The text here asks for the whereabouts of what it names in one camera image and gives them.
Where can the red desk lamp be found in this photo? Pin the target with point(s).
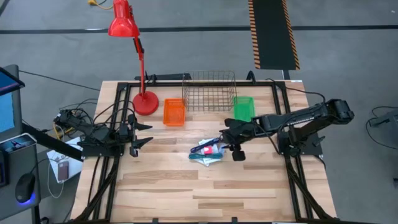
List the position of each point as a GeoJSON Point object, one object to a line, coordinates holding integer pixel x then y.
{"type": "Point", "coordinates": [146, 104]}

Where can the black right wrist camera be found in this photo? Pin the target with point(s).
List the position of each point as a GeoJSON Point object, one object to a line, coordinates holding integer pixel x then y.
{"type": "Point", "coordinates": [238, 155]}

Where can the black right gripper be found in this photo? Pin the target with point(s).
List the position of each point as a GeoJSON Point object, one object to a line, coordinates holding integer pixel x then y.
{"type": "Point", "coordinates": [248, 127]}

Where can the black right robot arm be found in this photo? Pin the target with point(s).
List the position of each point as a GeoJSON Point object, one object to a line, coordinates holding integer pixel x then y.
{"type": "Point", "coordinates": [311, 116]}

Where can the monitor with blue screen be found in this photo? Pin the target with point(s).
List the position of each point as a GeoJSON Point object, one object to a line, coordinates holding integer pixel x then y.
{"type": "Point", "coordinates": [6, 112]}

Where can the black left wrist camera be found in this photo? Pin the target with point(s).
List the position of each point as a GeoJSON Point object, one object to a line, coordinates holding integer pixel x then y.
{"type": "Point", "coordinates": [133, 152]}

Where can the dark blue pen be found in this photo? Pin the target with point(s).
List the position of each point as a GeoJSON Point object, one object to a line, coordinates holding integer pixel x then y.
{"type": "Point", "coordinates": [203, 144]}

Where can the black bar behind table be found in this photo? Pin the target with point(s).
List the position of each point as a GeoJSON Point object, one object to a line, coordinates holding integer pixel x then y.
{"type": "Point", "coordinates": [168, 76]}

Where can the grey computer case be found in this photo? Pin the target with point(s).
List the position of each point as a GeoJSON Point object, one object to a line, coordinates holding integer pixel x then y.
{"type": "Point", "coordinates": [18, 161]}

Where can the black aluminium table frame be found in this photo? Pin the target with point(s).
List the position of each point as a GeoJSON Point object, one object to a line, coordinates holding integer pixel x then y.
{"type": "Point", "coordinates": [168, 84]}

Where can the black diagonal beam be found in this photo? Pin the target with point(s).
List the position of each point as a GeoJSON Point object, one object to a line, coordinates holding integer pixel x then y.
{"type": "Point", "coordinates": [49, 141]}

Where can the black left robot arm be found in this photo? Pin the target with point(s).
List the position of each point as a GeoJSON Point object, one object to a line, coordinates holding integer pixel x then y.
{"type": "Point", "coordinates": [93, 132]}

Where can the green plastic basket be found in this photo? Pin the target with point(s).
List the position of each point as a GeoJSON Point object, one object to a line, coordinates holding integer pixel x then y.
{"type": "Point", "coordinates": [244, 109]}

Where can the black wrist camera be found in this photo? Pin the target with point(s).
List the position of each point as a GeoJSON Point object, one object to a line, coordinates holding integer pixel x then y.
{"type": "Point", "coordinates": [238, 155]}
{"type": "Point", "coordinates": [133, 152]}

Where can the black computer mouse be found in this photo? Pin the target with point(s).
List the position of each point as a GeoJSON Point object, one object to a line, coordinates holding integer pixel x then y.
{"type": "Point", "coordinates": [25, 186]}

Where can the black mat with hazard stripes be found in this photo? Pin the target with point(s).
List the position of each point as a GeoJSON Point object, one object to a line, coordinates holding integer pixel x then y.
{"type": "Point", "coordinates": [273, 31]}

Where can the maroon phone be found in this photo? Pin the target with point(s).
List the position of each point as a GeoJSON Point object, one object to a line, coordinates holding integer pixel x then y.
{"type": "Point", "coordinates": [63, 170]}

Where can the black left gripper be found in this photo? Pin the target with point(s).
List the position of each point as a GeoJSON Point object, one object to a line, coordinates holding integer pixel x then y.
{"type": "Point", "coordinates": [124, 133]}

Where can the white paper sheet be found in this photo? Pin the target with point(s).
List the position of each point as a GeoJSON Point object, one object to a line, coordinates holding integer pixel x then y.
{"type": "Point", "coordinates": [54, 158]}

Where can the orange plastic basket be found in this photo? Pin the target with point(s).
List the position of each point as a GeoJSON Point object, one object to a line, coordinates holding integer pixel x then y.
{"type": "Point", "coordinates": [174, 112]}

